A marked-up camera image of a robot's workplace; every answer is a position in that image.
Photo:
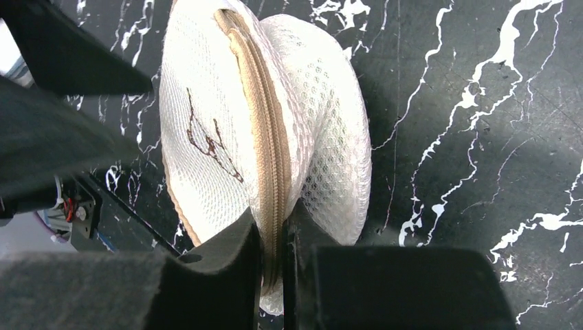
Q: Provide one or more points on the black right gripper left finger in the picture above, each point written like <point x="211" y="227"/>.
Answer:
<point x="216" y="286"/>

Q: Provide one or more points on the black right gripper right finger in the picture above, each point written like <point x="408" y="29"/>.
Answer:
<point x="333" y="286"/>

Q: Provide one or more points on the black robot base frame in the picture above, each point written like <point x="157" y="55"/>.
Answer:
<point x="101" y="222"/>

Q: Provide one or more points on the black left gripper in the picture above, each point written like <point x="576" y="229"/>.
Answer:
<point x="41" y="136"/>

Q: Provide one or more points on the white mesh laundry bag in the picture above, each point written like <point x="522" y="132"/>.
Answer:
<point x="257" y="114"/>

